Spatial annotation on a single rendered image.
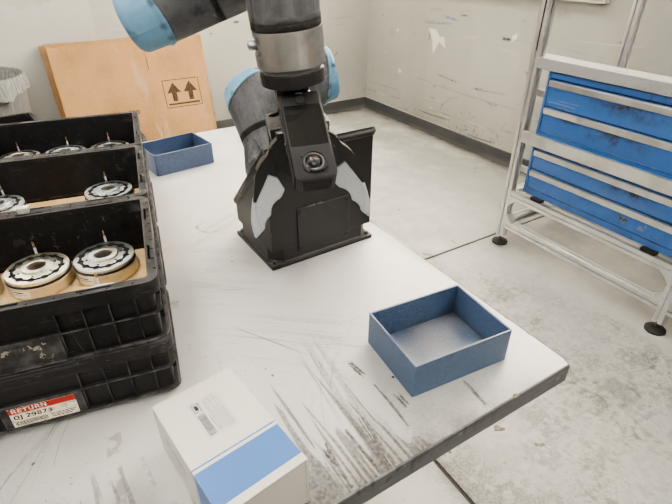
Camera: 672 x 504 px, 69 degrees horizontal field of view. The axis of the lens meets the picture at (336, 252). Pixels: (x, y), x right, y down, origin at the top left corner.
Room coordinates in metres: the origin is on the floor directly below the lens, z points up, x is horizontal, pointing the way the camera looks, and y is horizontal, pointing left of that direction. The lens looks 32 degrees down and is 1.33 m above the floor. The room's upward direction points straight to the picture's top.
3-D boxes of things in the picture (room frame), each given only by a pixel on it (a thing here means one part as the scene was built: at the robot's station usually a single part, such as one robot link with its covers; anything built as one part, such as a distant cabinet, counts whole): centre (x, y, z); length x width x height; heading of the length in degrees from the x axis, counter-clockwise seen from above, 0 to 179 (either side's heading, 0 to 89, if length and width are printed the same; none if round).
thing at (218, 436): (0.42, 0.14, 0.75); 0.20 x 0.12 x 0.09; 39
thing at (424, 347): (0.66, -0.18, 0.74); 0.20 x 0.15 x 0.07; 116
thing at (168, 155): (1.58, 0.54, 0.74); 0.20 x 0.15 x 0.07; 129
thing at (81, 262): (0.73, 0.41, 0.86); 0.10 x 0.10 x 0.01
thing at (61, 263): (0.69, 0.51, 0.86); 0.10 x 0.10 x 0.01
